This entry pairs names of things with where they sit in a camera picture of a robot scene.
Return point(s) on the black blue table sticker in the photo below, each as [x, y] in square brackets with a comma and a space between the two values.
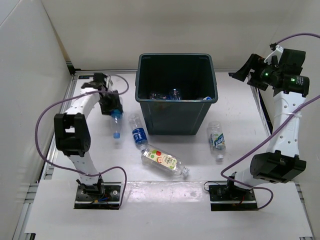
[85, 77]

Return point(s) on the clear bottle apple label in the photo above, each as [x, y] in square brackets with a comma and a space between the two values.
[164, 161]

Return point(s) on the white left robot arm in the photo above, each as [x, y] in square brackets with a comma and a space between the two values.
[72, 136]

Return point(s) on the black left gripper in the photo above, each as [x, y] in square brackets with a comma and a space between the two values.
[115, 104]

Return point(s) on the clear bottle green white label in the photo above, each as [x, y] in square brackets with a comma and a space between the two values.
[216, 141]

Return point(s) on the aluminium table frame rail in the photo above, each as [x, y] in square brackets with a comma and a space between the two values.
[262, 109]

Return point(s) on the crushed bottle inside bin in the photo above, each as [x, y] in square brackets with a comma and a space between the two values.
[173, 94]

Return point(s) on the dark green plastic bin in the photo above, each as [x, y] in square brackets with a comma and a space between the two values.
[193, 74]

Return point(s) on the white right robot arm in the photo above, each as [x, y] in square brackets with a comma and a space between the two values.
[281, 162]

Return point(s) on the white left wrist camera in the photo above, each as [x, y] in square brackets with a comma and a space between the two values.
[103, 81]

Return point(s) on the clear bottle light blue label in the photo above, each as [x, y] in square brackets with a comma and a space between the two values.
[117, 119]

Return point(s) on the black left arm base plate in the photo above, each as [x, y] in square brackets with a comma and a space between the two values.
[88, 197]

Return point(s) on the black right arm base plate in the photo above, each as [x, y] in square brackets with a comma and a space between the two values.
[225, 198]

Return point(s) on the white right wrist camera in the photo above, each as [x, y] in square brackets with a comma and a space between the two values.
[276, 54]

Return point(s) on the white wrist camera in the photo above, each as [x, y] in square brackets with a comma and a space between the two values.
[103, 81]
[276, 54]

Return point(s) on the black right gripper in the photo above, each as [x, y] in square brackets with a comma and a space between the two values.
[256, 63]

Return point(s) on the clear bottle dark blue label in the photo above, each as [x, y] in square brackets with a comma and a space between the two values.
[138, 132]

